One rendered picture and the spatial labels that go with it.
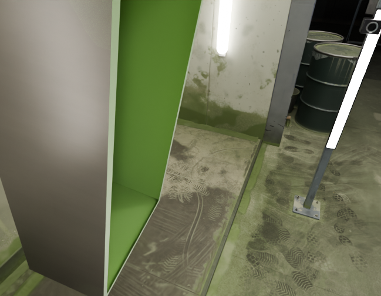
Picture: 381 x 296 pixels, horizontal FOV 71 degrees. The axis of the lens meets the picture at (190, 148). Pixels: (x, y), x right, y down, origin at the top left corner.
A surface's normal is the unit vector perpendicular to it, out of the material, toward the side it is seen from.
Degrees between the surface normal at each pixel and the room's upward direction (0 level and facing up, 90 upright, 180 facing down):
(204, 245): 0
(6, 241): 57
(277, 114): 90
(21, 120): 90
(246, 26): 90
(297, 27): 90
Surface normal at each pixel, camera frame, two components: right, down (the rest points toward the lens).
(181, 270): 0.02, -0.82
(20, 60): -0.30, 0.55
